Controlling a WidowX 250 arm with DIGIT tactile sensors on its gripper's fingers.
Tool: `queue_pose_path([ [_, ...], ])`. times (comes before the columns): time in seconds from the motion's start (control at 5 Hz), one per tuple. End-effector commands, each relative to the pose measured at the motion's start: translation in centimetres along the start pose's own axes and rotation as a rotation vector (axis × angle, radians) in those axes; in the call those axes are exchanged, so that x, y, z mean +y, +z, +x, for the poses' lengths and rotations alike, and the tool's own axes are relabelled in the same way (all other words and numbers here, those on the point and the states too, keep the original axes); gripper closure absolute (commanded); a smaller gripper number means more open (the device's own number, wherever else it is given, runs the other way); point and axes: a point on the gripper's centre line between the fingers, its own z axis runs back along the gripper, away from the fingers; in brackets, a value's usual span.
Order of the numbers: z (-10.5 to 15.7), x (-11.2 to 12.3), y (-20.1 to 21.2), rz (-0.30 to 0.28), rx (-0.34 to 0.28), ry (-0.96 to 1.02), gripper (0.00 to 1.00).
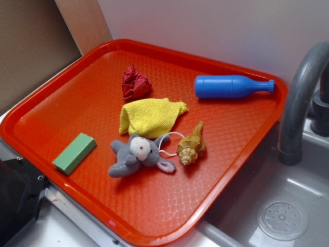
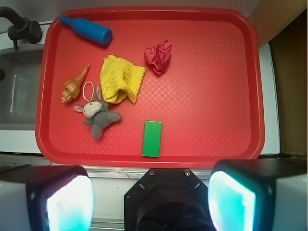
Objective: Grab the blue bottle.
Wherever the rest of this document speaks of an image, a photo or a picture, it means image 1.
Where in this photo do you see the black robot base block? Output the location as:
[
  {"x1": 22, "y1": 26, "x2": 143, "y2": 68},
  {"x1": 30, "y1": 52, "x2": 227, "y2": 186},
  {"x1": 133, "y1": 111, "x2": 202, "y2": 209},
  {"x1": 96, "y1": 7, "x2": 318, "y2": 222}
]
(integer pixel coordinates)
[{"x1": 1, "y1": 157, "x2": 47, "y2": 246}]

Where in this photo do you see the blue plastic bottle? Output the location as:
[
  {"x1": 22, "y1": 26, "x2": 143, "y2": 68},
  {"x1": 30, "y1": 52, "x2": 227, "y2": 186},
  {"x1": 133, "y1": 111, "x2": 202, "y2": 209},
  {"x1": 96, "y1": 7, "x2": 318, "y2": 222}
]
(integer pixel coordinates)
[{"x1": 194, "y1": 75, "x2": 275, "y2": 99}]

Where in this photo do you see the yellow microfibre cloth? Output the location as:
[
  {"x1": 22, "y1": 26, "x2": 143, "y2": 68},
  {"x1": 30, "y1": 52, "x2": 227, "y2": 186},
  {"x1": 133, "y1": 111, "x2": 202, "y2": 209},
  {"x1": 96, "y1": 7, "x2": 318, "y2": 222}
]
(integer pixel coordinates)
[{"x1": 119, "y1": 98, "x2": 188, "y2": 139}]

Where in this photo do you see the orange plastic tray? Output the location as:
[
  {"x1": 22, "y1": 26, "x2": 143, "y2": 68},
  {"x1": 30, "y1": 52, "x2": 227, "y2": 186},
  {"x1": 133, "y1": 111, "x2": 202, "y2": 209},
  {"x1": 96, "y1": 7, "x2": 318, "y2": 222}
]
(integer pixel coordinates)
[{"x1": 1, "y1": 40, "x2": 288, "y2": 246}]

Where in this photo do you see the brown spiral seashell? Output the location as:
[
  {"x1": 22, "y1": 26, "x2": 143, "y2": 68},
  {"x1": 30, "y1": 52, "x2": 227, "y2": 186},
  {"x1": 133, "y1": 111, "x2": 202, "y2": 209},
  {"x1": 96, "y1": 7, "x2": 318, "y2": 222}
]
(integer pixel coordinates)
[{"x1": 176, "y1": 121, "x2": 206, "y2": 166}]

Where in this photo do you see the grey plush elephant toy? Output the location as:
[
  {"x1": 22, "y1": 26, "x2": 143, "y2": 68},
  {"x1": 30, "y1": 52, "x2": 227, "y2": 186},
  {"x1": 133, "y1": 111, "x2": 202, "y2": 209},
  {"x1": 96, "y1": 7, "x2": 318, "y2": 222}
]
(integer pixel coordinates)
[{"x1": 108, "y1": 134, "x2": 176, "y2": 178}]

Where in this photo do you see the crumpled red paper ball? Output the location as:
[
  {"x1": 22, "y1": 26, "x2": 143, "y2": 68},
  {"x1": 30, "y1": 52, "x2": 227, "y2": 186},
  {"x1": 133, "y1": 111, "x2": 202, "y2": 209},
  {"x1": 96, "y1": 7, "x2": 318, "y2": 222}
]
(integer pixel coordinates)
[{"x1": 121, "y1": 65, "x2": 152, "y2": 100}]

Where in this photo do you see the green rectangular block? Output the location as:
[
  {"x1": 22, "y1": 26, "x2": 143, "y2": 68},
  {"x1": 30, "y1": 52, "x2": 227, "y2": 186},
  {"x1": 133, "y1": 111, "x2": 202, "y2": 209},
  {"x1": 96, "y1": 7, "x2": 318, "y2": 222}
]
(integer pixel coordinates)
[{"x1": 52, "y1": 133, "x2": 97, "y2": 175}]

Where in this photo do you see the grey curved faucet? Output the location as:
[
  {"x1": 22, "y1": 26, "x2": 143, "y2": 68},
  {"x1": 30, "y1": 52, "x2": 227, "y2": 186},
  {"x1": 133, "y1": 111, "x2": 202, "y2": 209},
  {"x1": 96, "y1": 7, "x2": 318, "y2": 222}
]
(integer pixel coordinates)
[{"x1": 278, "y1": 42, "x2": 328, "y2": 166}]

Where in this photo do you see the grey plastic sink basin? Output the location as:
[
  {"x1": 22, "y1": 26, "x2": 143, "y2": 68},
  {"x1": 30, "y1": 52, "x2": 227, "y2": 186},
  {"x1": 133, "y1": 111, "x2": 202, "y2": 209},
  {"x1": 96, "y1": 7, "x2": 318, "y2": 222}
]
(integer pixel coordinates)
[{"x1": 197, "y1": 120, "x2": 329, "y2": 247}]

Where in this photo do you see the wooden board strip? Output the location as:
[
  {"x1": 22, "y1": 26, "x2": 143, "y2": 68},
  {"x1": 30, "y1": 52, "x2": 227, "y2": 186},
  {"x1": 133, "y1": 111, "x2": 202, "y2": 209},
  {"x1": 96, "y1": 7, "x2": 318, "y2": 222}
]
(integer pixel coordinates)
[{"x1": 55, "y1": 0, "x2": 112, "y2": 55}]

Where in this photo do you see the round sink drain cover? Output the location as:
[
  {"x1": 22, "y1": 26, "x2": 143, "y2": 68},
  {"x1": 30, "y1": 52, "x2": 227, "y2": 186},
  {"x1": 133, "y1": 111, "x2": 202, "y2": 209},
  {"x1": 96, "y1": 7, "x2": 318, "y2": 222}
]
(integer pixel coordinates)
[{"x1": 257, "y1": 197, "x2": 309, "y2": 241}]

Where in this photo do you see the brown cardboard panel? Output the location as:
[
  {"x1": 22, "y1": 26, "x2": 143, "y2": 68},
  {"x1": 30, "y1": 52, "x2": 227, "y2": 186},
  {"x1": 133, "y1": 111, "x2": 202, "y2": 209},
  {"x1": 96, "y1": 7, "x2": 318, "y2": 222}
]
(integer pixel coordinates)
[{"x1": 1, "y1": 1, "x2": 81, "y2": 114}]

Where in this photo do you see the dark faucet handle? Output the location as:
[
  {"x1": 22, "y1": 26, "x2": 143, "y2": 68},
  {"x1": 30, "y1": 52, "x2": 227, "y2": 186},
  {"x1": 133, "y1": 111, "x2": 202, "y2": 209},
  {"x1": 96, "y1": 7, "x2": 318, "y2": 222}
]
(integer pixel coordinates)
[{"x1": 311, "y1": 65, "x2": 328, "y2": 137}]

